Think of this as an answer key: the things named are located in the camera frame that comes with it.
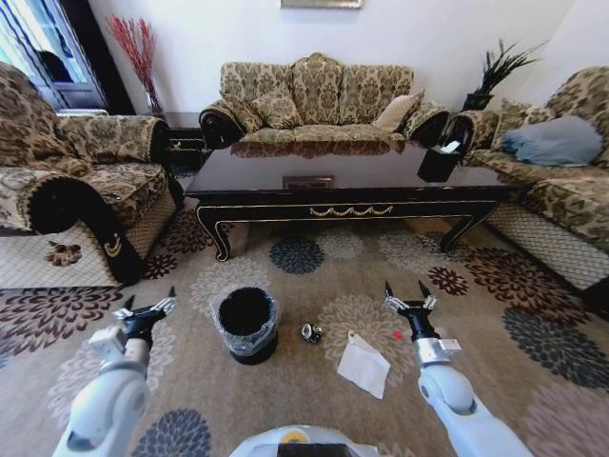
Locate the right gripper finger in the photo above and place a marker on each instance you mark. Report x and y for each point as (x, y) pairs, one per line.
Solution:
(393, 302)
(428, 303)

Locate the white paper sheet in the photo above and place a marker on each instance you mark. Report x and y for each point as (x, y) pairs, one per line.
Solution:
(364, 366)

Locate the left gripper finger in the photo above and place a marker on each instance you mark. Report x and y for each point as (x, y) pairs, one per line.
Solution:
(125, 312)
(165, 305)

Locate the floral armchair with black arms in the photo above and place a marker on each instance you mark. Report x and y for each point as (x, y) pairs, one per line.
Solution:
(71, 157)

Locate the black tissue box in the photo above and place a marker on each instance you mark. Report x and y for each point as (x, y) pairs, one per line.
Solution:
(435, 162)

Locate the dark feathery plant in pot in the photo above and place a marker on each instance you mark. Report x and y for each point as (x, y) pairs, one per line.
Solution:
(497, 66)

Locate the floral sofa with quilted base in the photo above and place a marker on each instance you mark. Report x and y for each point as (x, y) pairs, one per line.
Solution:
(556, 190)

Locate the floral patterned two-seat sofa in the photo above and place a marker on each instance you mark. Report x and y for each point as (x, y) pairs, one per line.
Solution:
(316, 85)

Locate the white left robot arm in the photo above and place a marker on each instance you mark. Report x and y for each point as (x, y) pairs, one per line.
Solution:
(111, 400)

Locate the dark wooden side table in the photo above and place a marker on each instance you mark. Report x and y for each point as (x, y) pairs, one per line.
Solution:
(183, 138)

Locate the glass window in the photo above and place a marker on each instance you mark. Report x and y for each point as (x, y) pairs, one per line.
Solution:
(33, 43)

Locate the beige ribbed cushion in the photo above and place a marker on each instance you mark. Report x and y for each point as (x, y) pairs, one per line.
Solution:
(397, 112)

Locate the white robot front shell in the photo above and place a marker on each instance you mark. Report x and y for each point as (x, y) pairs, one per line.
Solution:
(304, 440)

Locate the black trash bin with liner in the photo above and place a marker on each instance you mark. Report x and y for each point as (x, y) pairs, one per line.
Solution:
(247, 316)

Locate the dark curtain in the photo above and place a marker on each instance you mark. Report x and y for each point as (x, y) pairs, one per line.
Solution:
(102, 57)

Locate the framed wall picture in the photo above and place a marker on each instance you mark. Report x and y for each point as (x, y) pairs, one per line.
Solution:
(321, 3)

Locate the blue-grey pillow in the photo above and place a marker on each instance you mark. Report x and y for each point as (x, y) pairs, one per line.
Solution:
(554, 142)

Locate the red dried branches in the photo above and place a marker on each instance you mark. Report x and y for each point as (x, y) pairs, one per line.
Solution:
(135, 52)

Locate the floral patterned cushion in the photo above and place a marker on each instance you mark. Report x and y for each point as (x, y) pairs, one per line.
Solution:
(276, 108)

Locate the dark glossy coffee table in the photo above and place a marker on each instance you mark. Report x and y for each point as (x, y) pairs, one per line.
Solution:
(333, 166)

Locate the flower patterned rug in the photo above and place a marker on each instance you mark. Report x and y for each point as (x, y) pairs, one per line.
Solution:
(285, 395)

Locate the crumpled black white trash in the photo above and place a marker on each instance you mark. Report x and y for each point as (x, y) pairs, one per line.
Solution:
(311, 332)

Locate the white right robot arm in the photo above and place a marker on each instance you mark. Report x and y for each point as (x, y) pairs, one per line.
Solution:
(452, 395)

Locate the floral square cushion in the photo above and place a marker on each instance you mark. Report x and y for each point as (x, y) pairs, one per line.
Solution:
(516, 119)

